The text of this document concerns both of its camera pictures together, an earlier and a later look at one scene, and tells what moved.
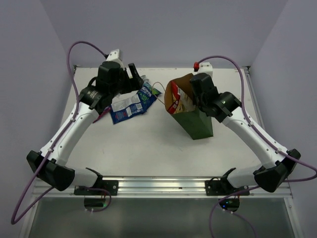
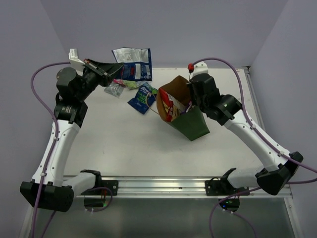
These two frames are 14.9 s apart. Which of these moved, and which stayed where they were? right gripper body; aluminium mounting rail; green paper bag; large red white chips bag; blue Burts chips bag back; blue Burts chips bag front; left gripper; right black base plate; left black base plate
Moved: green paper bag; blue Burts chips bag back; left gripper; large red white chips bag
Stayed: left black base plate; right black base plate; right gripper body; aluminium mounting rail; blue Burts chips bag front
